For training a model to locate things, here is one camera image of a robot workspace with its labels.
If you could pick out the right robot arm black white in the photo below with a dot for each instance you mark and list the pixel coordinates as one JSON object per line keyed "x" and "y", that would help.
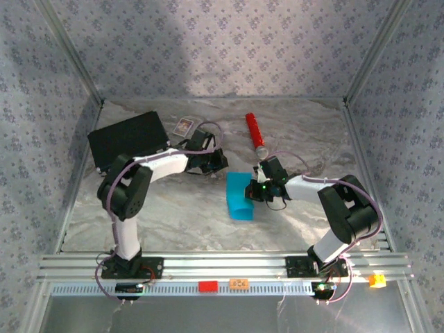
{"x": 347, "y": 211}

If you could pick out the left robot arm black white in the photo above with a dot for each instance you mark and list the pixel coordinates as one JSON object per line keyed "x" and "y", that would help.
{"x": 128, "y": 194}

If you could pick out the small playing card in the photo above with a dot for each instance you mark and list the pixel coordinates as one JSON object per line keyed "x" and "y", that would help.
{"x": 182, "y": 126}

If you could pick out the red microphone silver head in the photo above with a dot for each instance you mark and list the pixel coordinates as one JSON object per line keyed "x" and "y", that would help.
{"x": 255, "y": 133}

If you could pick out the black hard case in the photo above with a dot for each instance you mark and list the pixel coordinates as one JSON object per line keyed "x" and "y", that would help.
{"x": 125, "y": 135}

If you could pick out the orange label tag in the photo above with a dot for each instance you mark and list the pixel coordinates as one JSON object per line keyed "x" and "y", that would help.
{"x": 239, "y": 283}

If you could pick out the red plastic block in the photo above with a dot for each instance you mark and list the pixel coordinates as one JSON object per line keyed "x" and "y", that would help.
{"x": 208, "y": 286}

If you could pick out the yellow orange plastic block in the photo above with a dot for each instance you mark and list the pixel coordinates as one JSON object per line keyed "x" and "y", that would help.
{"x": 377, "y": 281}

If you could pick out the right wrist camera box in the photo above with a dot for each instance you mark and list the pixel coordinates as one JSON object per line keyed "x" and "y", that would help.
{"x": 260, "y": 175}

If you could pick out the aluminium mounting rail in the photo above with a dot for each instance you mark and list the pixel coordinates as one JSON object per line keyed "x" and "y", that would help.
{"x": 225, "y": 265}

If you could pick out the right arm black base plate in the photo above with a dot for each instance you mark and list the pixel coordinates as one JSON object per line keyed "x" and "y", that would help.
{"x": 298, "y": 267}

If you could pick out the aluminium side rail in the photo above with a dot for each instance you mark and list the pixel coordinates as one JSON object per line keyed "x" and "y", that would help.
{"x": 361, "y": 156}
{"x": 68, "y": 215}

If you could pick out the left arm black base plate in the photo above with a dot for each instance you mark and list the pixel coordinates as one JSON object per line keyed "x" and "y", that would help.
{"x": 152, "y": 267}

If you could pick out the aluminium frame post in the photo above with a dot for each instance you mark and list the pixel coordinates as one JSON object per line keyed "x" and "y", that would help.
{"x": 72, "y": 52}
{"x": 377, "y": 52}

